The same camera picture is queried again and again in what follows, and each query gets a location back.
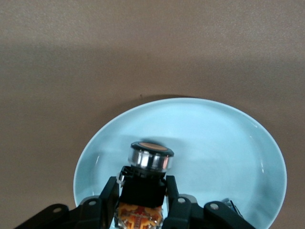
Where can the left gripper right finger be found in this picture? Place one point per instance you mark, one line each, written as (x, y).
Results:
(186, 210)

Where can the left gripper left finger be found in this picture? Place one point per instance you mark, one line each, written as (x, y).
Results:
(95, 210)

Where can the orange push button switch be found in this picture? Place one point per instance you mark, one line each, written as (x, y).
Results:
(143, 190)

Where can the light blue round plate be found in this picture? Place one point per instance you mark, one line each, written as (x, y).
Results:
(202, 143)

